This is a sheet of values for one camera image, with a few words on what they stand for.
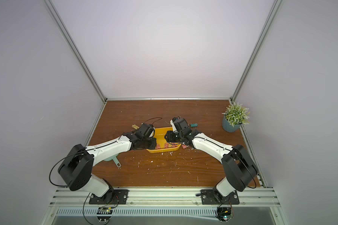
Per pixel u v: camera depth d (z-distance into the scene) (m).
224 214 0.68
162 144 0.93
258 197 0.74
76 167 0.44
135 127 1.01
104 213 0.71
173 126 0.72
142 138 0.68
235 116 0.88
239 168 0.43
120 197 0.73
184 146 0.90
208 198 0.72
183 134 0.66
